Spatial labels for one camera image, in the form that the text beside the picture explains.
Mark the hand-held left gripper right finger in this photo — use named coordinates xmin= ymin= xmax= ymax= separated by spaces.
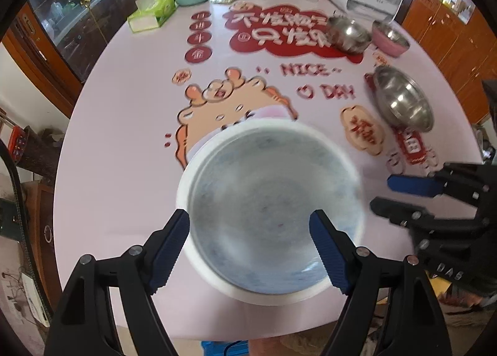
xmin=308 ymin=209 xmax=453 ymax=356

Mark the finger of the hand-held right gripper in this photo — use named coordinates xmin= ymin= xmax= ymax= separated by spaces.
xmin=387 ymin=164 xmax=490 ymax=198
xmin=370 ymin=197 xmax=439 ymax=230

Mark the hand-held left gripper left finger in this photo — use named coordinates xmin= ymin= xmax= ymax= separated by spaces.
xmin=44 ymin=208 xmax=191 ymax=356

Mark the blue patterned white plate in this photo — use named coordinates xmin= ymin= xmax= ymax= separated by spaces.
xmin=188 ymin=125 xmax=362 ymax=290

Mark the large steel bowl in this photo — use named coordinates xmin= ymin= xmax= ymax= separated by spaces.
xmin=373 ymin=66 xmax=434 ymax=132

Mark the pink steel bowl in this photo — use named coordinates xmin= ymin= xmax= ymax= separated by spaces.
xmin=372 ymin=20 xmax=410 ymax=57

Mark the small steel bowl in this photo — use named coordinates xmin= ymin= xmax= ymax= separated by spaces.
xmin=326 ymin=16 xmax=371 ymax=54

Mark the blue cloth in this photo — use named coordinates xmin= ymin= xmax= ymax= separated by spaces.
xmin=201 ymin=342 xmax=249 ymax=356

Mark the wooden side table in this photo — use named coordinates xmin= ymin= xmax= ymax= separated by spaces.
xmin=16 ymin=181 xmax=63 ymax=302

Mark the red lidded container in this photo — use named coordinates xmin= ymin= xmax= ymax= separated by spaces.
xmin=10 ymin=127 xmax=30 ymax=160

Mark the green tissue box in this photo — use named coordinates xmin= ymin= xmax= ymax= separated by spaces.
xmin=128 ymin=0 xmax=176 ymax=34

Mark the wooden framed glass door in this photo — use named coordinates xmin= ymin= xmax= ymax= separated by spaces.
xmin=2 ymin=0 xmax=160 ymax=116

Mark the wooden wall cabinet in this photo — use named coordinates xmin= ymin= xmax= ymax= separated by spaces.
xmin=402 ymin=0 xmax=497 ymax=124

